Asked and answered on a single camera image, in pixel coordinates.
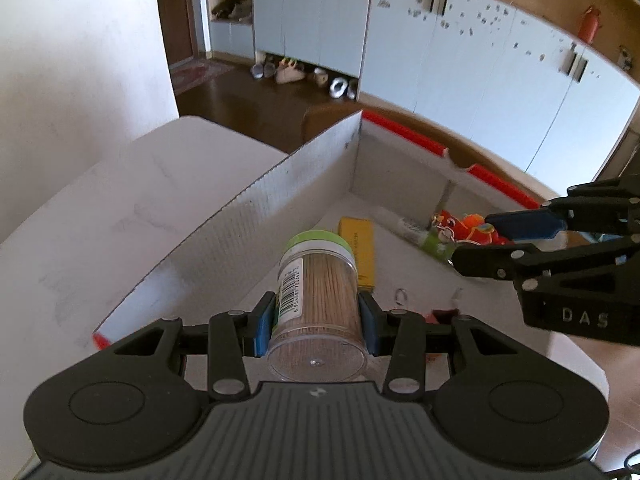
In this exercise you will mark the clear toothpick jar green lid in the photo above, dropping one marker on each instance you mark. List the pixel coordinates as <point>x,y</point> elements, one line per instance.
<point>320,300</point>

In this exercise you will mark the dark bag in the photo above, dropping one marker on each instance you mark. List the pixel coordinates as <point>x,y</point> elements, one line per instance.
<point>232,8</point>

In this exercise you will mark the white green tube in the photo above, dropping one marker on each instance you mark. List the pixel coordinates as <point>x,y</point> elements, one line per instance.
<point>406,228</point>

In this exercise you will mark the row of shoes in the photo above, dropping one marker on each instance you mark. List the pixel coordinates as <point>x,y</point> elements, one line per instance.
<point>291,74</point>

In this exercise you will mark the patterned doormat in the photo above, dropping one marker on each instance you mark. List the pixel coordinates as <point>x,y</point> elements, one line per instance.
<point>197,74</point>

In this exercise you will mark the grey speckled sideboard cabinet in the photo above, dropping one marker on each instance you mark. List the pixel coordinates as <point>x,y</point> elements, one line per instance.
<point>500,75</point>

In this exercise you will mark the red cardboard box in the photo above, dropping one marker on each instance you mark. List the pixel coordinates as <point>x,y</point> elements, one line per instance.
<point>300,180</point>

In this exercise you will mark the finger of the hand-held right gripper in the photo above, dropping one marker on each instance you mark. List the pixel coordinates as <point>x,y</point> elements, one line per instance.
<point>490,260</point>
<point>525,225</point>

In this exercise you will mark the red thermos bottle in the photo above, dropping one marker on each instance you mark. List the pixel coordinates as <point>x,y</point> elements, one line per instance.
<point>589,24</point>

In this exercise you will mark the grey shoe cabinet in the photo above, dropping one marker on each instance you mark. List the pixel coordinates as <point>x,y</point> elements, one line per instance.
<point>300,15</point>

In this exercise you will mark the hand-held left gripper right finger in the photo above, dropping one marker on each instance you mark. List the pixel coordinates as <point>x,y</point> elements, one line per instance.
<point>371,327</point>

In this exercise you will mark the brown entry door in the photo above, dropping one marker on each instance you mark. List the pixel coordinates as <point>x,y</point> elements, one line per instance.
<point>175,10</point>

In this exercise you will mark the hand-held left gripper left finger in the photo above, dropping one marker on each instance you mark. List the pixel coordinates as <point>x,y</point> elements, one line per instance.
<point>263,327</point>

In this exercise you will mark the yellow box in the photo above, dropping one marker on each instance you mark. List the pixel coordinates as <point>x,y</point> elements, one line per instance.
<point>357,247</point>

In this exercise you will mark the grey bench cabinet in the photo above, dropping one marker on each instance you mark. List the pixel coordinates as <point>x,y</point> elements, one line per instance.
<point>230,40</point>

